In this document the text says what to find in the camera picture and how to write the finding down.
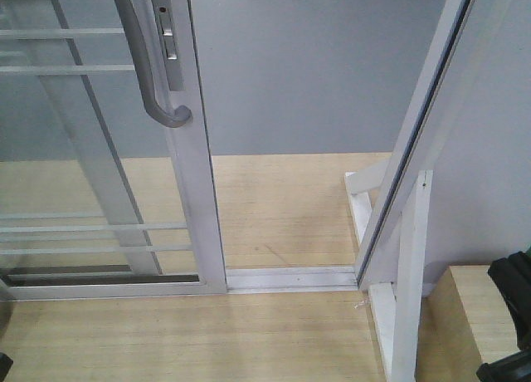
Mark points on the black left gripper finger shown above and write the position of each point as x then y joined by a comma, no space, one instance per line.
5,365

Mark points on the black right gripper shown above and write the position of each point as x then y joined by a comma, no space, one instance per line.
511,275

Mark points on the white framed sliding glass door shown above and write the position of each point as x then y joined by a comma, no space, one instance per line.
176,189

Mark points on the grey metal door handle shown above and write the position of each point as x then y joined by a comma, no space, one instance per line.
140,56

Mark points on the silver door lock plate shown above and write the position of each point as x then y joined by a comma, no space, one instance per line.
164,20

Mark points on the light plywood box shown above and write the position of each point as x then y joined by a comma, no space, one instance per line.
472,321

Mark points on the fixed white framed glass panel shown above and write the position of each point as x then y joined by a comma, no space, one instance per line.
72,126

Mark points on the light plywood base board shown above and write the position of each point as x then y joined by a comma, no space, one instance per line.
276,210

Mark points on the aluminium floor track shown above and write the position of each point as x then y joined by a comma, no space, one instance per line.
290,279

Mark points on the white partition wall panel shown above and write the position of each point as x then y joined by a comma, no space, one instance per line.
480,197

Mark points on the white triangular support bracket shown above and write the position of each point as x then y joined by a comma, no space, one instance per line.
397,308

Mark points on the white door jamb frame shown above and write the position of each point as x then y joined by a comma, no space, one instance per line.
377,257

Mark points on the rear white support bracket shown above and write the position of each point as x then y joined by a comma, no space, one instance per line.
358,185

